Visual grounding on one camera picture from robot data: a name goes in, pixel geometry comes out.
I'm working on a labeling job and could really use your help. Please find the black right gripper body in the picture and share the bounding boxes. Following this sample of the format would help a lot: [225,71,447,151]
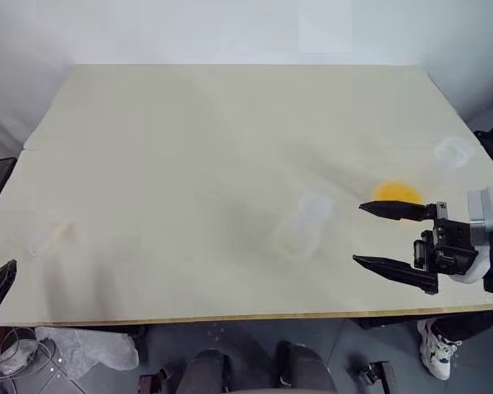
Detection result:
[412,200,478,276]

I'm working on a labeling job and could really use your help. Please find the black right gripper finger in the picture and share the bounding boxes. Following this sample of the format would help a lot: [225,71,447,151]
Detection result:
[358,199,430,223]
[352,254,441,296]

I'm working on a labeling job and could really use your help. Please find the clear cup with orange liquid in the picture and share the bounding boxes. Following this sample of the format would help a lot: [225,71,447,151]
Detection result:
[371,136,477,208]

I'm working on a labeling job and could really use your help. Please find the clear plastic bottle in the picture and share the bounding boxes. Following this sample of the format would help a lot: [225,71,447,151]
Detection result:
[270,190,335,263]

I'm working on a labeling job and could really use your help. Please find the white and black sneaker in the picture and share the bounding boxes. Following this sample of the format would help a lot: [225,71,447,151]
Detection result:
[417,318,464,382]

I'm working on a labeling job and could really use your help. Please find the person's dark trouser leg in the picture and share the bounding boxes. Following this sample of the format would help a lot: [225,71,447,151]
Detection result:
[430,308,493,343]

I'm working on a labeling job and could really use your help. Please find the white plastic bag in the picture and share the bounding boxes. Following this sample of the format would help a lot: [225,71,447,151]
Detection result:
[33,325,141,379]

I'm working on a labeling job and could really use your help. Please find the dark rounded shape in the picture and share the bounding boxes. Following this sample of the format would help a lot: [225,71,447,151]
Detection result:
[175,347,233,394]
[274,340,338,394]

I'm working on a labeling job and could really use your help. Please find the thin grey cable loops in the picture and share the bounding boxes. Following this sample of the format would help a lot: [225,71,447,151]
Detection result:
[0,326,58,394]

